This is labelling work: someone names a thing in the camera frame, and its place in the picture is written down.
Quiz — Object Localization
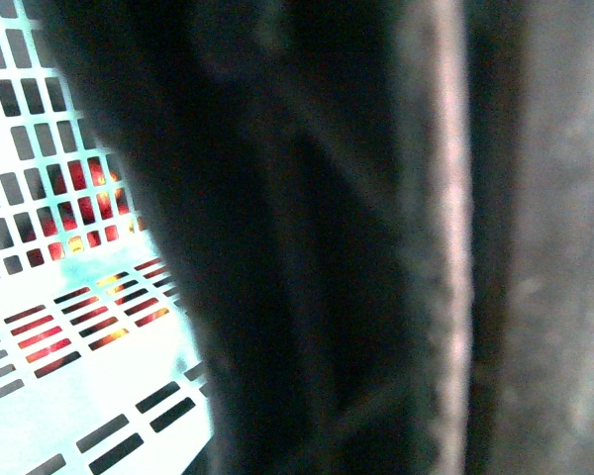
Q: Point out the red apples behind basket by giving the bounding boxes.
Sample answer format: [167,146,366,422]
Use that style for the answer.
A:
[5,155,175,376]

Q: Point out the light blue plastic basket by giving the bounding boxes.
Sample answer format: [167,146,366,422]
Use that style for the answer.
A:
[0,1,212,474]

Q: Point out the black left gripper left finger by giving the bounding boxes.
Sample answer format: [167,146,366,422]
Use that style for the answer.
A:
[37,1,468,474]

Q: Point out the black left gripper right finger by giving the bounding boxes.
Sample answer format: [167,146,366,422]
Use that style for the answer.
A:
[467,1,594,474]

